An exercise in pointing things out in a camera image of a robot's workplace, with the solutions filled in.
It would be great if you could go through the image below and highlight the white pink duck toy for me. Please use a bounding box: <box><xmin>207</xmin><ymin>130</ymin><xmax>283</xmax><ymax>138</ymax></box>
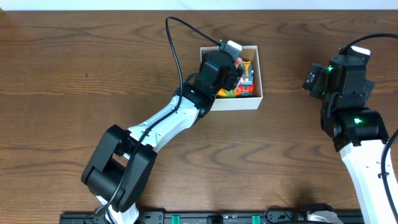
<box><xmin>235</xmin><ymin>57</ymin><xmax>243</xmax><ymax>67</ymax></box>

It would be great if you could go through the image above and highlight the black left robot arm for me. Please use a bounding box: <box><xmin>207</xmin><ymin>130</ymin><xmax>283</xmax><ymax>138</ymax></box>
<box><xmin>81</xmin><ymin>49</ymin><xmax>243</xmax><ymax>217</ymax></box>

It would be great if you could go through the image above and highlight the green number ball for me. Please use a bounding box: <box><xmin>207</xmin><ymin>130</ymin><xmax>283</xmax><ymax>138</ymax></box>
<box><xmin>224</xmin><ymin>90</ymin><xmax>239</xmax><ymax>98</ymax></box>

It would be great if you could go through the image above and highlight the red grey toy truck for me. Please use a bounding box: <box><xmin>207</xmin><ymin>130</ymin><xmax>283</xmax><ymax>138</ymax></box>
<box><xmin>238</xmin><ymin>61</ymin><xmax>255</xmax><ymax>96</ymax></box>

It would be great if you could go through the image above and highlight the orange dinosaur toy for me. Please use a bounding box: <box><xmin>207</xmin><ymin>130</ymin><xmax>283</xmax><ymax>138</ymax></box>
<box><xmin>218</xmin><ymin>88</ymin><xmax>229</xmax><ymax>98</ymax></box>

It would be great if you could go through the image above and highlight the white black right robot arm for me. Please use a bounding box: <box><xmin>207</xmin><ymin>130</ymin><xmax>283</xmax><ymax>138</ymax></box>
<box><xmin>303</xmin><ymin>55</ymin><xmax>397</xmax><ymax>223</ymax></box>

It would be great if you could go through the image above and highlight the white cardboard box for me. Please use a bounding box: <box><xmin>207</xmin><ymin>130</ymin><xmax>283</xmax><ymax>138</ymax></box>
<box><xmin>211</xmin><ymin>45</ymin><xmax>263</xmax><ymax>111</ymax></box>

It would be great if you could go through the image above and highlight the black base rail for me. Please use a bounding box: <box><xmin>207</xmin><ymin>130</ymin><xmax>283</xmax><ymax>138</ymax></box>
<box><xmin>58</xmin><ymin>208</ymin><xmax>364</xmax><ymax>224</ymax></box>

